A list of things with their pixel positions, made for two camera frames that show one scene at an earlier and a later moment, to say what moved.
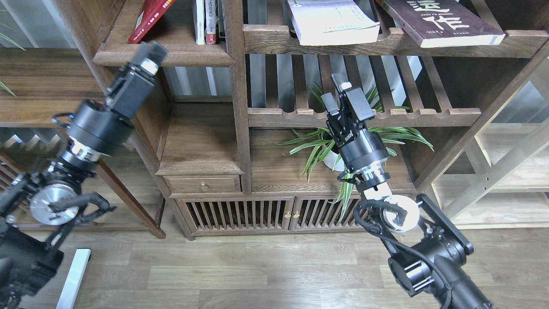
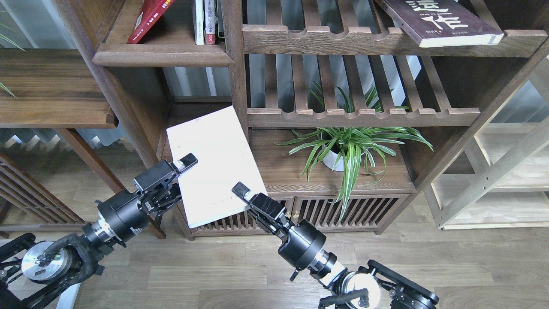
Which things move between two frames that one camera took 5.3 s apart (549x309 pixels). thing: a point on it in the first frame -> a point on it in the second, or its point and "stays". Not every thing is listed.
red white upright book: (211, 20) stays
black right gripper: (360, 147) -> (302, 241)
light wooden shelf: (500, 180) stays
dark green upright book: (220, 34) stays
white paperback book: (332, 22) -> (224, 157)
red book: (152, 11) stays
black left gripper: (108, 128) -> (125, 213)
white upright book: (198, 7) stays
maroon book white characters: (442, 23) stays
